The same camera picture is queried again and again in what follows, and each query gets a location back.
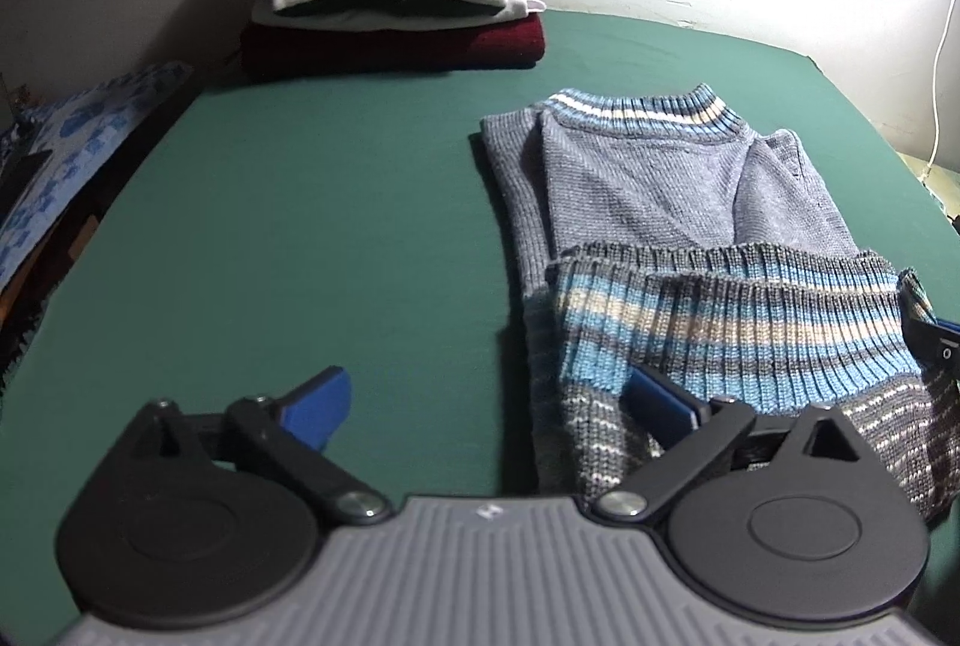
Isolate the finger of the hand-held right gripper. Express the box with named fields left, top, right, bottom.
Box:
left=904, top=308, right=960, bottom=386

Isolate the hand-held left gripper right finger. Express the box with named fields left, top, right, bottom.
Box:
left=592, top=364, right=878, bottom=527

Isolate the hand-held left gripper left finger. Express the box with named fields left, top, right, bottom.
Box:
left=139, top=364, right=395, bottom=527

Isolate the grey knit striped-trim sweater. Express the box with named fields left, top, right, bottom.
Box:
left=480, top=83, right=960, bottom=527

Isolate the blue white printed cloth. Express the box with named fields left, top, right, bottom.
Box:
left=0, top=61, right=196, bottom=287

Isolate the dark red folded sweater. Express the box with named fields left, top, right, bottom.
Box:
left=240, top=11, right=547, bottom=80

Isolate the white folded garment, dark stripe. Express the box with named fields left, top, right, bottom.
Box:
left=251, top=0, right=548, bottom=30

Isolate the white power cable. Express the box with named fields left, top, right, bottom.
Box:
left=922, top=0, right=960, bottom=182

